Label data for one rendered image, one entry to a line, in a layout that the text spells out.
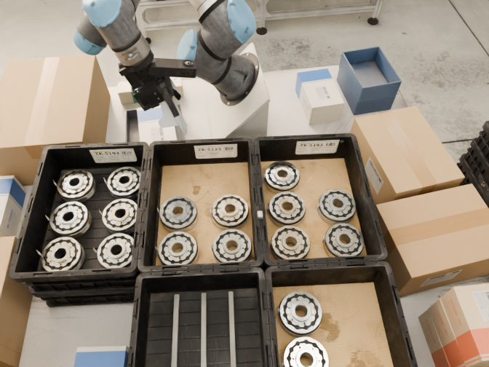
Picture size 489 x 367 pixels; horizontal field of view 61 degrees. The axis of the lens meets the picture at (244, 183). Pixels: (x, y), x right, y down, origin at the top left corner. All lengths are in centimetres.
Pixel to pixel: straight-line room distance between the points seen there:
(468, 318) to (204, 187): 74
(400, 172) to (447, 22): 238
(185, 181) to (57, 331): 54
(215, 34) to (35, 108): 62
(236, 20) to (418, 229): 75
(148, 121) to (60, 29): 207
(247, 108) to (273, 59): 162
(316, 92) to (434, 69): 165
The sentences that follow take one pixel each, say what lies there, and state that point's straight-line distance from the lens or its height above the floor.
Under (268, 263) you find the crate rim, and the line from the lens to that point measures 99.
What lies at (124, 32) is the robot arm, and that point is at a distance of 94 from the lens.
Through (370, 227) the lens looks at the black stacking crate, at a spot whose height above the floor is 90.
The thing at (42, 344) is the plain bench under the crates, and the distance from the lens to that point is 129.
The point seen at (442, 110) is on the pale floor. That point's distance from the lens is 284.
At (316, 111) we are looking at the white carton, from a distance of 152.
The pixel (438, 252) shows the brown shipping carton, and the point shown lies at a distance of 119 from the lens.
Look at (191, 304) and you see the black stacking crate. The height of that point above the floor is 83.
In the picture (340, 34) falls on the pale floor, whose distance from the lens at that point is 320.
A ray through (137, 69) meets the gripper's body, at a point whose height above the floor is 123.
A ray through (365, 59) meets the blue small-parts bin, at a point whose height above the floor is 79.
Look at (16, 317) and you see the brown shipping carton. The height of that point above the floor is 77.
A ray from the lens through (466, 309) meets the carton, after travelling 108.
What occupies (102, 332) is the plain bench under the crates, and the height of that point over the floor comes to 70.
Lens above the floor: 184
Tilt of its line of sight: 56 degrees down
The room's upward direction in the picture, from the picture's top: straight up
